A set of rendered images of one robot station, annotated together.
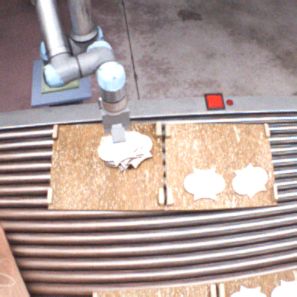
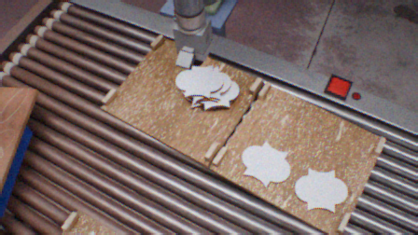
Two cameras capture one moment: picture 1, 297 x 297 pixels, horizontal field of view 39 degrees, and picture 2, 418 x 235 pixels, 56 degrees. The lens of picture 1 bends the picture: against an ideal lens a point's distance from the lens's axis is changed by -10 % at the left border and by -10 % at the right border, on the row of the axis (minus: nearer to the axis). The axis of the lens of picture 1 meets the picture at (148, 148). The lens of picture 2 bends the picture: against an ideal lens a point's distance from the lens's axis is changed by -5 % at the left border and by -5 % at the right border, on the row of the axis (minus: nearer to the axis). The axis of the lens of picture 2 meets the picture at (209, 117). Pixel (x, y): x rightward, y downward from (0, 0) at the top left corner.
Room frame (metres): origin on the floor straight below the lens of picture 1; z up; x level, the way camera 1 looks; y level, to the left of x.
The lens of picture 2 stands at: (0.21, -0.39, 2.03)
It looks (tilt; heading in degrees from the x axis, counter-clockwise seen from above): 58 degrees down; 39
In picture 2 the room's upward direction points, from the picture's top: 7 degrees counter-clockwise
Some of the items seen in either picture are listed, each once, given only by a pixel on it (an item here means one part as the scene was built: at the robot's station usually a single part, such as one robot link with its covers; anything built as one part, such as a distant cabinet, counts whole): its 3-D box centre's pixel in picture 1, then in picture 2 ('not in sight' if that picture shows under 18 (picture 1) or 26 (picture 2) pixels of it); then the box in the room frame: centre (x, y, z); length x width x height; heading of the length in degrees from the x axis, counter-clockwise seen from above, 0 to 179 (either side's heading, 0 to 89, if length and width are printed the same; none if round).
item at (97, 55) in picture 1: (97, 60); not in sight; (0.89, 0.15, 1.36); 0.11 x 0.11 x 0.08; 20
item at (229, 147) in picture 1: (221, 165); (300, 155); (0.77, -0.27, 0.93); 0.41 x 0.35 x 0.02; 90
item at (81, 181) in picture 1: (105, 165); (182, 95); (0.77, 0.15, 0.93); 0.41 x 0.35 x 0.02; 91
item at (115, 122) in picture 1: (114, 119); (188, 41); (0.78, 0.10, 1.21); 0.12 x 0.09 x 0.16; 11
